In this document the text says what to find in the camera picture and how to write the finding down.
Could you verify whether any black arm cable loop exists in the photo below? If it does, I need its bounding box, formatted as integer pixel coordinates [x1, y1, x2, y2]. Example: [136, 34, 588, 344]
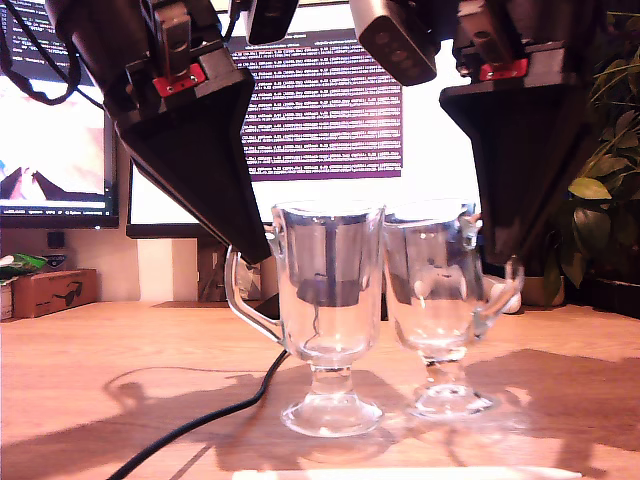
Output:
[0, 0, 109, 110]

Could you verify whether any white pen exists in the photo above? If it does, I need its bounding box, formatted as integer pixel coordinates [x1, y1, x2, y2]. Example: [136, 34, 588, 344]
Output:
[230, 466, 584, 480]

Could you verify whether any thick black table cable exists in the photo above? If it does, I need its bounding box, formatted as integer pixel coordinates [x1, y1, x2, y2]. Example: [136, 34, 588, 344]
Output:
[105, 346, 292, 480]

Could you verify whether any green leafy plant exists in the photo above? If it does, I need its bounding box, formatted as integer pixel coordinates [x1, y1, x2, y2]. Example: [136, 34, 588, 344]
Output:
[541, 9, 640, 302]

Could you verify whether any small footed glass cup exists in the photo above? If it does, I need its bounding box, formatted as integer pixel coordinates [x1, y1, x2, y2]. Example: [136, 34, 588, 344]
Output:
[224, 200, 387, 439]
[381, 198, 527, 422]

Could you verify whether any brown flat board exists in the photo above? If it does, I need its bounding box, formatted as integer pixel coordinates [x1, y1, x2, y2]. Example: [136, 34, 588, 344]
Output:
[151, 299, 236, 309]

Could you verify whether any grey patterned card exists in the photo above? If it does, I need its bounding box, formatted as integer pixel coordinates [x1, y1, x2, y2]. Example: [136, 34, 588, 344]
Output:
[197, 238, 232, 303]

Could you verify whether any white game controller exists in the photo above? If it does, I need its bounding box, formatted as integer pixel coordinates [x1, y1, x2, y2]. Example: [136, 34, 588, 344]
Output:
[481, 276, 523, 316]

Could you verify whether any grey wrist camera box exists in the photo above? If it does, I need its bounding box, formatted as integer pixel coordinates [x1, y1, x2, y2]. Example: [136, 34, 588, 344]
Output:
[244, 0, 302, 47]
[348, 0, 440, 88]

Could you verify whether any black Huawei monitor with stand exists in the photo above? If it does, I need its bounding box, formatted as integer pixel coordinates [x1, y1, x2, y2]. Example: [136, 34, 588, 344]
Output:
[125, 0, 484, 323]

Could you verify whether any black computer monitor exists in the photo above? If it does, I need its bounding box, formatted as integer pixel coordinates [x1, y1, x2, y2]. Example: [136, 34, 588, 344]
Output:
[0, 0, 122, 230]

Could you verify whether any green white crumpled packet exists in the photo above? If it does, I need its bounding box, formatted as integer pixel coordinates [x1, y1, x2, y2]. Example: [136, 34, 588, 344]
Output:
[0, 252, 50, 282]

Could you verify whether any brown cardboard box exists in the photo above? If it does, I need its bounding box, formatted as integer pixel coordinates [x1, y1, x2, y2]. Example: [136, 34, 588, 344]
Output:
[11, 268, 99, 320]

